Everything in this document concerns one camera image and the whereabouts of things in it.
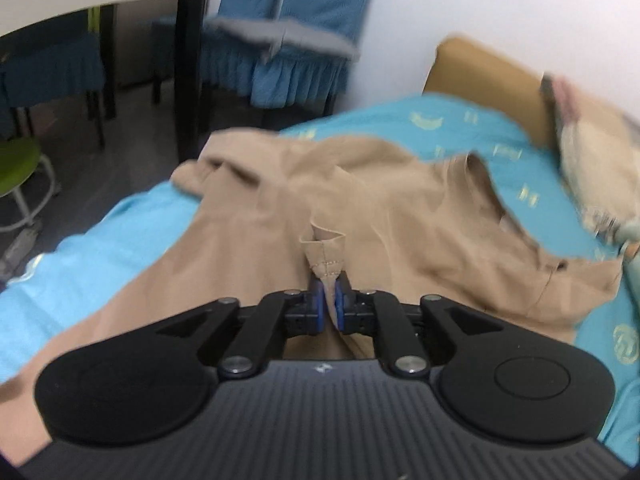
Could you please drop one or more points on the tan padded headboard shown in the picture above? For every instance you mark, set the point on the tan padded headboard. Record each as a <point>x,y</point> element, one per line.
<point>480,80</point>

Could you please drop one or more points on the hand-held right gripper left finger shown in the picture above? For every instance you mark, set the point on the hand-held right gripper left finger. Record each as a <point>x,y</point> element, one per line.
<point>315,307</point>

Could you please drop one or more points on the green stool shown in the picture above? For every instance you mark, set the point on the green stool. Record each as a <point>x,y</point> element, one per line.
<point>15,165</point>

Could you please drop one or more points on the bed with blue printed sheet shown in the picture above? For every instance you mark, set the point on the bed with blue printed sheet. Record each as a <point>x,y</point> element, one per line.
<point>100,240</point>

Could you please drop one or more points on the grey seat cushion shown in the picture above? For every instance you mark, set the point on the grey seat cushion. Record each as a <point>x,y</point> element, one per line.
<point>300,37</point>

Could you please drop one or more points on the checked beige grey pillow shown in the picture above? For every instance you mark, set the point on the checked beige grey pillow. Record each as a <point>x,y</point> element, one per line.
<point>595,150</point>

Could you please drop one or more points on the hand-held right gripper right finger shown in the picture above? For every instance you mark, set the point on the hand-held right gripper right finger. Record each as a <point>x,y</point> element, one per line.
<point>341,307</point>

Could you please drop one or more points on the tan printed t-shirt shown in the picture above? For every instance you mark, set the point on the tan printed t-shirt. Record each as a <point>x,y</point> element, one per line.
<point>400,220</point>

